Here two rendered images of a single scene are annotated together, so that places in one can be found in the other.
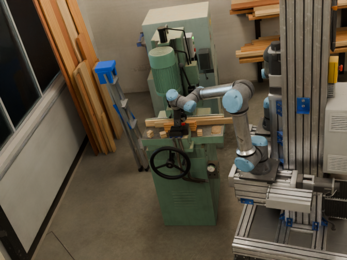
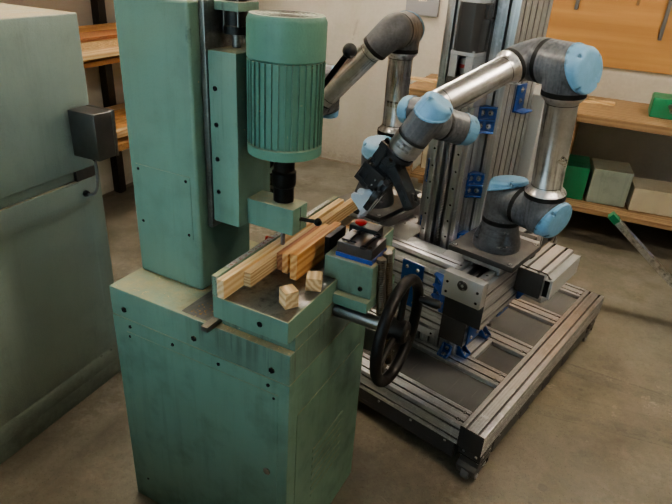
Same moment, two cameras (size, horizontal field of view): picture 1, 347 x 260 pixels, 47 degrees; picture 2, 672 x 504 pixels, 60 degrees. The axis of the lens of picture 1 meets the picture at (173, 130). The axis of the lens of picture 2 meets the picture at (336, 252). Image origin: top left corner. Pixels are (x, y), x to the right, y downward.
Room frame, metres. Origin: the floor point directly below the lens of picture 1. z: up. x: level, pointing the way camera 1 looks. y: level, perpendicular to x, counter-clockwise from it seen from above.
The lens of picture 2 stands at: (2.19, 1.26, 1.63)
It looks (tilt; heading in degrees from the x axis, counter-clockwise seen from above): 27 degrees down; 281
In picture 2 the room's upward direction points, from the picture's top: 4 degrees clockwise
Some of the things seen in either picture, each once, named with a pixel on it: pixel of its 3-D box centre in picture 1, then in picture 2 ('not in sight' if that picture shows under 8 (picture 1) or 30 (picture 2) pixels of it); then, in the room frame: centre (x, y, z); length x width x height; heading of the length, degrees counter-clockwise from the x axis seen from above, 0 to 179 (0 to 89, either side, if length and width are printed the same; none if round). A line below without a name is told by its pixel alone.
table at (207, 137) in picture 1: (183, 136); (329, 271); (2.46, -0.06, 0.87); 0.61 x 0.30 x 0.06; 75
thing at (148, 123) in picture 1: (184, 120); (289, 241); (2.58, -0.09, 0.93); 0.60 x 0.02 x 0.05; 75
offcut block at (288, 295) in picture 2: (150, 133); (288, 296); (2.50, 0.17, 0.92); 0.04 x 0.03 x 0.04; 132
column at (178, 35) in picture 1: (175, 77); (189, 144); (2.86, -0.10, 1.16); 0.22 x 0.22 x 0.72; 75
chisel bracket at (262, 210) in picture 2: (173, 110); (277, 214); (2.60, -0.03, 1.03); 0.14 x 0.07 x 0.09; 165
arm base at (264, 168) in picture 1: (259, 161); (498, 230); (2.01, -0.50, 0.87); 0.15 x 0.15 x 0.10
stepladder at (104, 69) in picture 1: (125, 118); not in sight; (3.42, 0.43, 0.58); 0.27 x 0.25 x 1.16; 78
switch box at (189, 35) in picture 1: (189, 45); not in sight; (2.85, -0.24, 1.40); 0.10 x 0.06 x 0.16; 165
